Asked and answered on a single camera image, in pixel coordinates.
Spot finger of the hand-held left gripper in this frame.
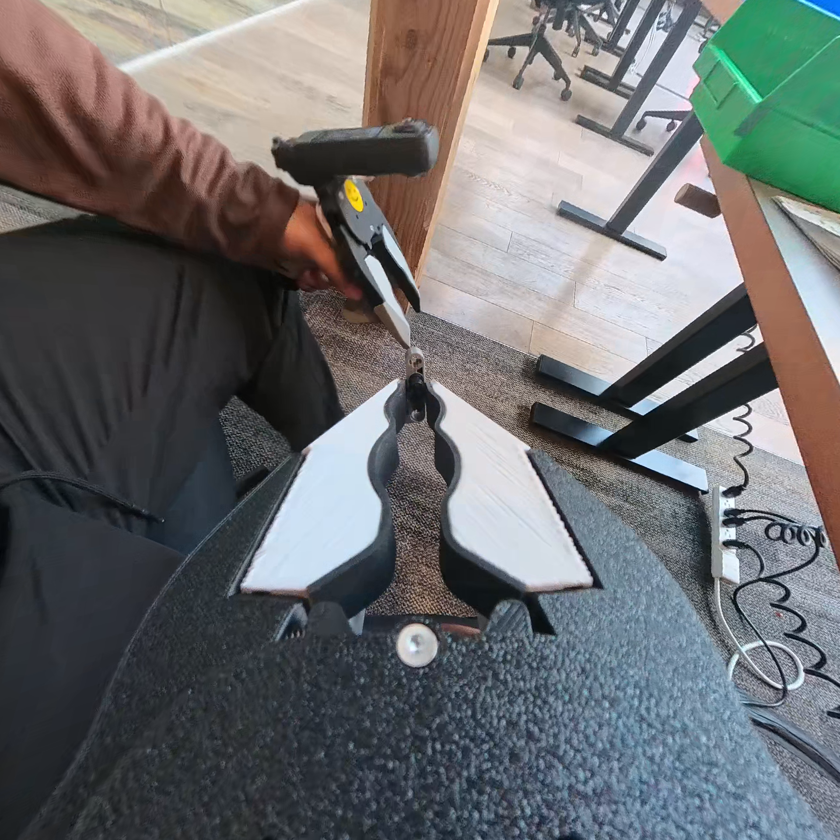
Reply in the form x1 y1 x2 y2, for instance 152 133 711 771
364 255 413 349
382 226 422 312

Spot black desk legs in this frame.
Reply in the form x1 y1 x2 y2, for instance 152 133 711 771
530 282 778 494

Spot white power strip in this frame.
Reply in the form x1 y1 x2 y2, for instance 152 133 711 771
712 486 741 581

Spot person's left hand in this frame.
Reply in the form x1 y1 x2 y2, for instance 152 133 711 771
279 200 362 299

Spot black coiled cable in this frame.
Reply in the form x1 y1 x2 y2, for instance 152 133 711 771
725 328 840 706

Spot green plastic bin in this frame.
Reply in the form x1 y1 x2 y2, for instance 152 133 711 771
689 0 840 214

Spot wooden post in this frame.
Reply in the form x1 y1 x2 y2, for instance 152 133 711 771
363 0 500 312

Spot black office chair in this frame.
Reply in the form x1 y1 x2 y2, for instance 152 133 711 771
486 0 575 102

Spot black table leg frame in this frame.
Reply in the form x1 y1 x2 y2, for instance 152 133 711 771
558 0 706 260

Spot light grey angled beam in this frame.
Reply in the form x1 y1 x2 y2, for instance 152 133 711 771
402 348 431 421

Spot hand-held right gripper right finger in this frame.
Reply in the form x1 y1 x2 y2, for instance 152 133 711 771
425 379 597 614

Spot person's black trousers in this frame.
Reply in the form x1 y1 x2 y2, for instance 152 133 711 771
0 217 345 840

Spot white cable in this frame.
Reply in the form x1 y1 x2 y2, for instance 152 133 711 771
715 577 805 690

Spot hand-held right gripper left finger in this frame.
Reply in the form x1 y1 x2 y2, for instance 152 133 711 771
239 379 404 598

